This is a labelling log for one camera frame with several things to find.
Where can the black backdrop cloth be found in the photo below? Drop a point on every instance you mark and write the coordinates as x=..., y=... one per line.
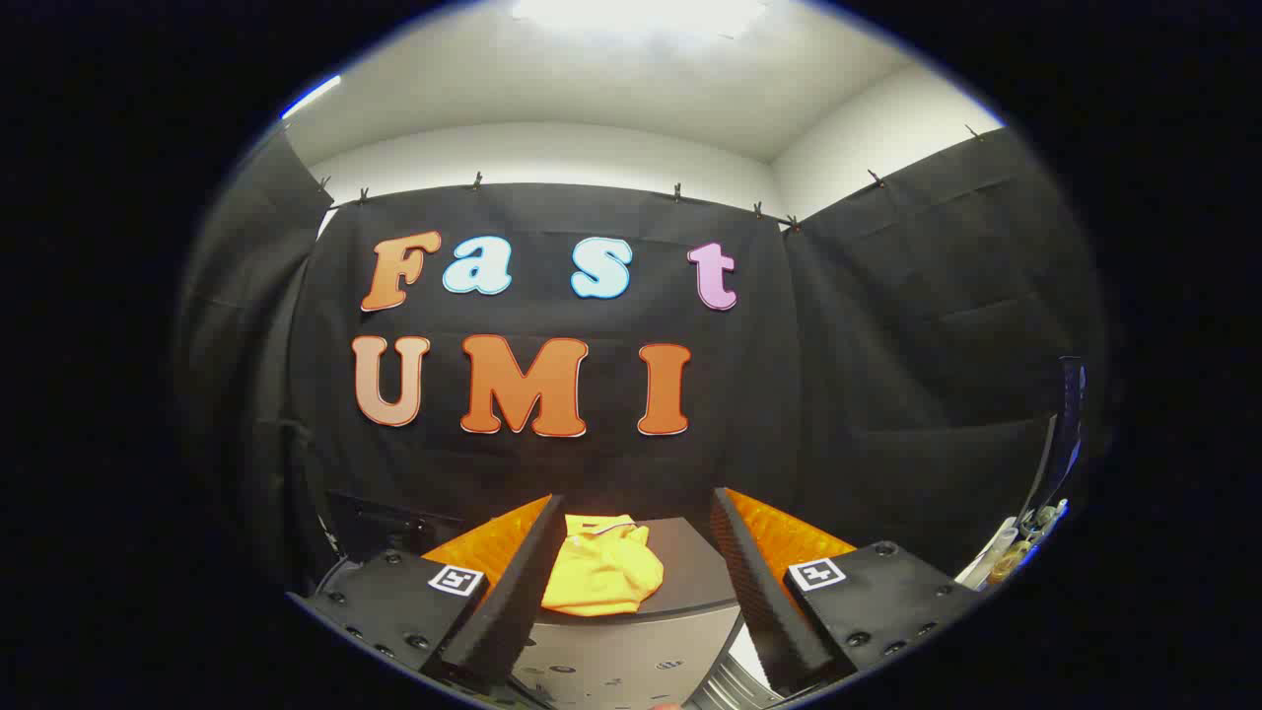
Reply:
x=592, y=463

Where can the ceiling light panel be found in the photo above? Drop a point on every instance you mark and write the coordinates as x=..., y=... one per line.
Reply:
x=641, y=12

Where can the yellow shirt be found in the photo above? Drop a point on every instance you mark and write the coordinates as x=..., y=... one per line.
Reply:
x=601, y=577

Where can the white plastic container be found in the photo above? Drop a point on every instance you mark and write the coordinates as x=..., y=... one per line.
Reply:
x=991, y=557

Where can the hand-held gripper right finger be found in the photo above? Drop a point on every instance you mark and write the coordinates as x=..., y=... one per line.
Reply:
x=749, y=592

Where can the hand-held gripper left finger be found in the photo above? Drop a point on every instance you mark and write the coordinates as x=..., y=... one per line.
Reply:
x=523, y=602

